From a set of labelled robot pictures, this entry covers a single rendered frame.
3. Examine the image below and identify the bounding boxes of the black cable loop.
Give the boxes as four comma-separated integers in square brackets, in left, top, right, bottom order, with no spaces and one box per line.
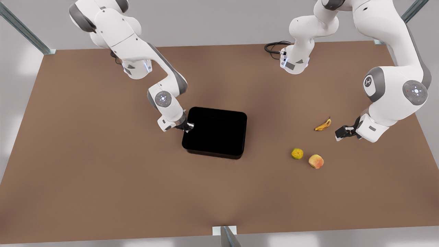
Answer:
[109,50,123,66]
[264,41,292,60]

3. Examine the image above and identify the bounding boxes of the yellow banana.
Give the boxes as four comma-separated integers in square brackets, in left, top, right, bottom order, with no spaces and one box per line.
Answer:
[314,117,332,132]

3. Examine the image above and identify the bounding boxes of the black rectangular tray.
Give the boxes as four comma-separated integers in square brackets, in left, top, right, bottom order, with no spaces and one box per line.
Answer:
[181,107,248,160]

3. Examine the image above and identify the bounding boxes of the yellow-red peach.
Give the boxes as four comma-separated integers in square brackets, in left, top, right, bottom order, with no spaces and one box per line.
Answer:
[308,154,324,169]

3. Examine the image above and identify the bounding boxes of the silver frame post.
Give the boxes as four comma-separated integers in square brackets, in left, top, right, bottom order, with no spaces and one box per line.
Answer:
[0,1,57,56]
[212,225,241,247]
[373,0,430,46]

